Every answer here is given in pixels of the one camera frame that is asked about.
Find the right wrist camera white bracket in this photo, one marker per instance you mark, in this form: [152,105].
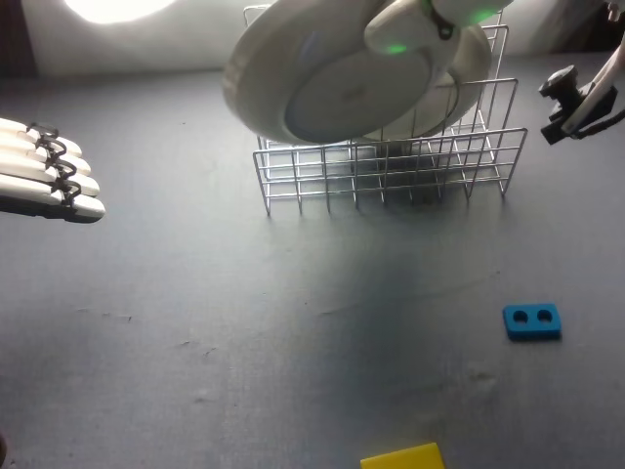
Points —
[561,90]

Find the blue block two holes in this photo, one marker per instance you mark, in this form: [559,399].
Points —
[532,332]

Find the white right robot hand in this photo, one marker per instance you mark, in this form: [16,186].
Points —
[405,29]

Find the yellow rectangular block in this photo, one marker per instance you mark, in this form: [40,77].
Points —
[405,459]

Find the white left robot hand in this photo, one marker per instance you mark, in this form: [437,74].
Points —
[29,200]

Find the white plate black rim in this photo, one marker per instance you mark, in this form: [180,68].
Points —
[473,58]
[273,58]

